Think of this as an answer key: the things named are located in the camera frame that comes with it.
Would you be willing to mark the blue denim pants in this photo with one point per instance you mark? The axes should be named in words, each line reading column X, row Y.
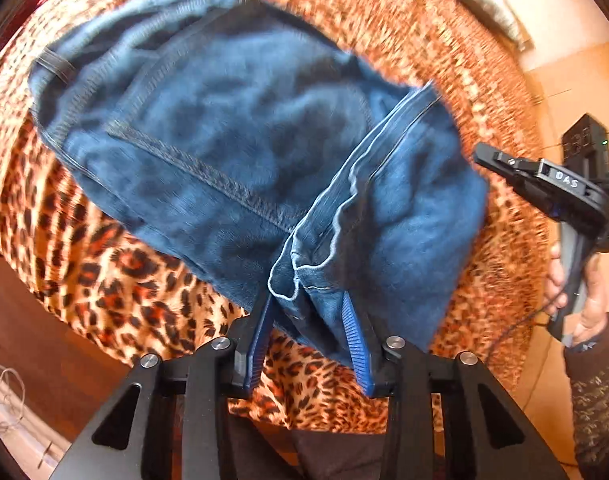
column 209, row 135

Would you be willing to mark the person's dark clothing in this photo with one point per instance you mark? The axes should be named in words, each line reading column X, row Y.
column 334, row 455

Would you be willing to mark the person's right hand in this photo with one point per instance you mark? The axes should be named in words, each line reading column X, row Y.
column 594, row 300

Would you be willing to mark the light wooden wardrobe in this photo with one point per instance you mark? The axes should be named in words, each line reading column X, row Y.
column 574, row 90

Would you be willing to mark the large grey pillow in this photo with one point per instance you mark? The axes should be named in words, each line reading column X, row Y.
column 484, row 0

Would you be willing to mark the leopard print blanket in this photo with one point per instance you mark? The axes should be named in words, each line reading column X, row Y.
column 109, row 270

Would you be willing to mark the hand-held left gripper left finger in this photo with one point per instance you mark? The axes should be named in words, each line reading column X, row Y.
column 257, row 355

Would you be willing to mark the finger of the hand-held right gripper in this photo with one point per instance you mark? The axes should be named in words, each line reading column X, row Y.
column 504, row 162

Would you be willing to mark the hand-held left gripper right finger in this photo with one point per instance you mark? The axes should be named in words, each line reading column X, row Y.
column 354, row 342

